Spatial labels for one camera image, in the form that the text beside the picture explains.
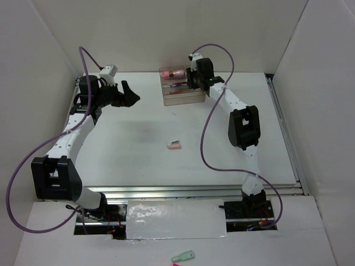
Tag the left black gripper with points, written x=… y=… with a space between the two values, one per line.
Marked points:
x=128 y=99

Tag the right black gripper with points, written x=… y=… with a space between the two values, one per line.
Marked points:
x=189 y=75

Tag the pink crayon tube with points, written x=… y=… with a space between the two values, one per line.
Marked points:
x=174 y=74

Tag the pink eraser with sharpener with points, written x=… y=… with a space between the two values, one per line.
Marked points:
x=173 y=145

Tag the blue gel pen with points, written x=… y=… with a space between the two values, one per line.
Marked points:
x=174 y=86

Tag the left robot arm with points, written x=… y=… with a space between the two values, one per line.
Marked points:
x=55 y=176

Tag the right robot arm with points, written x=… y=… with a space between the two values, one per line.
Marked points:
x=243 y=130

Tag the tiered clear acrylic organizer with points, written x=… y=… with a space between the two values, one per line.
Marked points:
x=193 y=96

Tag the white front cover board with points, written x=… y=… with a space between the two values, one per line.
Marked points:
x=175 y=219

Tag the green clear object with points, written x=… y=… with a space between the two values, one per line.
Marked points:
x=188 y=255

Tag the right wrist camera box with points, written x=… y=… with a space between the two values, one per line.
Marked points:
x=193 y=58

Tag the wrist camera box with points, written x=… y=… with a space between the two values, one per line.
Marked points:
x=193 y=58
x=108 y=73

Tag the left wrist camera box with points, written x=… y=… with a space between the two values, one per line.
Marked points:
x=108 y=73

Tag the aluminium frame rail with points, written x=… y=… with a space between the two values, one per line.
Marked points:
x=125 y=155

